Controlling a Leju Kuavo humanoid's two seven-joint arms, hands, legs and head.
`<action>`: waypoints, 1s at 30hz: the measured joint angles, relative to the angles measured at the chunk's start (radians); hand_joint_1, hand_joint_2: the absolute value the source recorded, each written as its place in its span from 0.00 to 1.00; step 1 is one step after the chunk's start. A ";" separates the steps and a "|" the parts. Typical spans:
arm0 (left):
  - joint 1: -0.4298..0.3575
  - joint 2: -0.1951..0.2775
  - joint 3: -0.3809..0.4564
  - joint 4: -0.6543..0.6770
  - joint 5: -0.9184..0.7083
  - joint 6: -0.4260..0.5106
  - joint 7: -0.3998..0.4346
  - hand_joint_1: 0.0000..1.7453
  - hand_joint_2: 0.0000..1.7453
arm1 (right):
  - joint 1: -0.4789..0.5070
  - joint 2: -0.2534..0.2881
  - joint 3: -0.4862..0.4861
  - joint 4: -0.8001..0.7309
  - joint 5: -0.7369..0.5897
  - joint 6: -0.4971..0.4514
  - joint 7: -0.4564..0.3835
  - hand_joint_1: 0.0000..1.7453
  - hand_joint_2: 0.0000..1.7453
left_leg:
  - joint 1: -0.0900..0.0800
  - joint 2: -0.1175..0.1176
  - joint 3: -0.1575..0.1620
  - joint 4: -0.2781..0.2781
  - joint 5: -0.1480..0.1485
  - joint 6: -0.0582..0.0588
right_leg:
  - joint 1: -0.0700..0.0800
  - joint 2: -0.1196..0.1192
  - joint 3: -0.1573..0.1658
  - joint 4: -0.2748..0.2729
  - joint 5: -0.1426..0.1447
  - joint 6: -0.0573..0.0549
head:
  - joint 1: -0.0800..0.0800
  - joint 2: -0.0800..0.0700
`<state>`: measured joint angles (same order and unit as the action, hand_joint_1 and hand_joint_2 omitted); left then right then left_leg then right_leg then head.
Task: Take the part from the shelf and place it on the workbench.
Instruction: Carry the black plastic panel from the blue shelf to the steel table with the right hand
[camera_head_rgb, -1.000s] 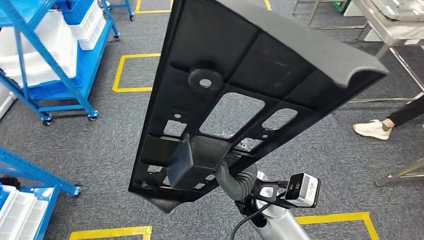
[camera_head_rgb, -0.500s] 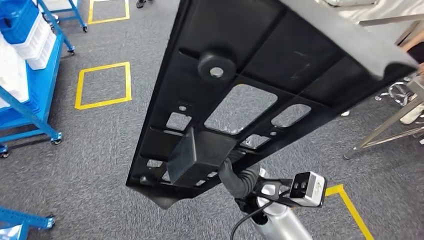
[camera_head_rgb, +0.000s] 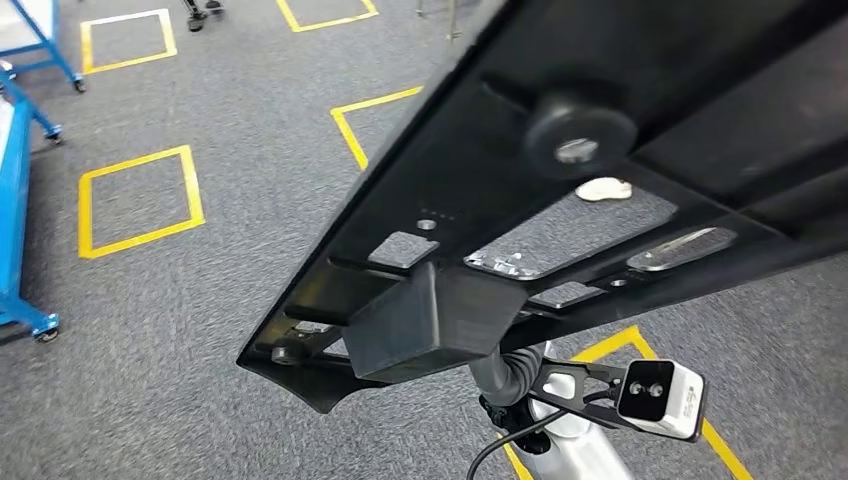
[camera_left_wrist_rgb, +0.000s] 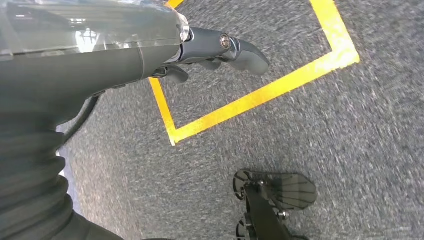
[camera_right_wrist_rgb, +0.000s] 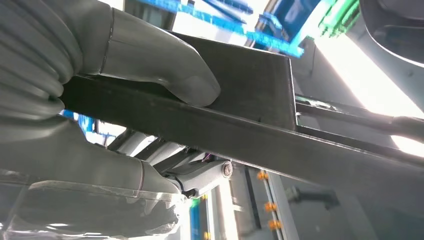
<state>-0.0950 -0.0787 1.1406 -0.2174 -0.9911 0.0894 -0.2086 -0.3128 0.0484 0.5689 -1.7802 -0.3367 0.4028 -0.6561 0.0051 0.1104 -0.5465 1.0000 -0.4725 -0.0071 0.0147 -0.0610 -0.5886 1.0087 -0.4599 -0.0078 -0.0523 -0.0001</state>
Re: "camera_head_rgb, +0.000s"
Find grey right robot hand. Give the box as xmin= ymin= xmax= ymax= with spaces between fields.
xmin=463 ymin=250 xmax=541 ymax=407

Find black plastic plate bracket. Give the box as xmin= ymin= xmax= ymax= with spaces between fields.
xmin=236 ymin=0 xmax=848 ymax=415

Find small white floor object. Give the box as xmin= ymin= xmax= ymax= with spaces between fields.
xmin=574 ymin=176 xmax=634 ymax=203

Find metal stand leg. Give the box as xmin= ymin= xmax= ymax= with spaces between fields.
xmin=415 ymin=0 xmax=465 ymax=42

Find blue wheeled cart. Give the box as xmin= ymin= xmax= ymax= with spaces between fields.
xmin=0 ymin=0 xmax=87 ymax=94
xmin=0 ymin=62 xmax=64 ymax=344

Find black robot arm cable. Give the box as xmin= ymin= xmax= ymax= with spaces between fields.
xmin=465 ymin=407 xmax=571 ymax=480

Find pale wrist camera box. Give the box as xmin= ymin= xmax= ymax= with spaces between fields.
xmin=529 ymin=357 xmax=707 ymax=444

